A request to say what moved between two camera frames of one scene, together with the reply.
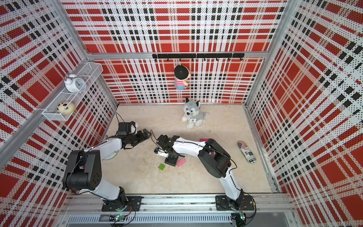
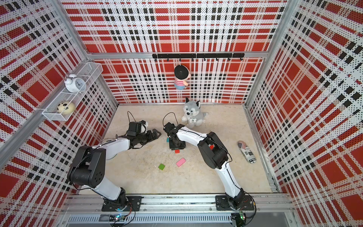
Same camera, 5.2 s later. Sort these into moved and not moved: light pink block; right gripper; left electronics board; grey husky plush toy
Moved: right gripper
Not moved: light pink block; grey husky plush toy; left electronics board
